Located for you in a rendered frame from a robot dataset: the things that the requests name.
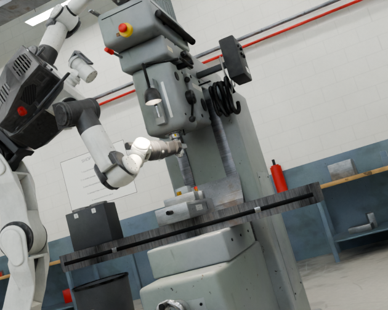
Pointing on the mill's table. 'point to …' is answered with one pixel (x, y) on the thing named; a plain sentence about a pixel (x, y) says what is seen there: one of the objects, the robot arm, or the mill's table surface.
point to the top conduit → (174, 26)
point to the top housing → (108, 29)
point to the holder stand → (93, 225)
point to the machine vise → (185, 210)
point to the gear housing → (148, 54)
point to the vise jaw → (181, 198)
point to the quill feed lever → (191, 103)
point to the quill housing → (172, 97)
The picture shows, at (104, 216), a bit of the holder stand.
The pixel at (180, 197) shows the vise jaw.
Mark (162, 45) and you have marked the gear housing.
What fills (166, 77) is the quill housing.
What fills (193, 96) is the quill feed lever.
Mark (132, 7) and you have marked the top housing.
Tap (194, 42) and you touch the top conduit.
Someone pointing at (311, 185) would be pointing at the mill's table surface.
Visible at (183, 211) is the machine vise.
